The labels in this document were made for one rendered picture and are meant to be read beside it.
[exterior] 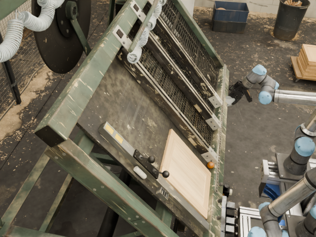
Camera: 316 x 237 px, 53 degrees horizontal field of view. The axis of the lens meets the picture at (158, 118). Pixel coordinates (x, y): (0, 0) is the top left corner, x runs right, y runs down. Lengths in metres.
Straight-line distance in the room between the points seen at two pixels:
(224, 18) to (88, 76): 4.77
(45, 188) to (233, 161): 2.02
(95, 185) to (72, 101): 0.38
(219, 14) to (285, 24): 1.15
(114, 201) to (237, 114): 3.00
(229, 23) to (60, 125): 5.12
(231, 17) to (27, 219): 4.64
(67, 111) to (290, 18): 5.20
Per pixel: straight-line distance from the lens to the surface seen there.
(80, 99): 1.41
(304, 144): 2.21
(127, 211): 1.56
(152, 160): 1.54
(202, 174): 2.22
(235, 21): 6.14
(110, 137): 1.56
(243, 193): 3.42
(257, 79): 2.07
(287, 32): 6.26
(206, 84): 2.72
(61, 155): 1.37
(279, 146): 4.02
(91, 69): 1.55
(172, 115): 2.09
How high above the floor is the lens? 2.68
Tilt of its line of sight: 42 degrees down
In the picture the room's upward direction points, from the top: 3 degrees clockwise
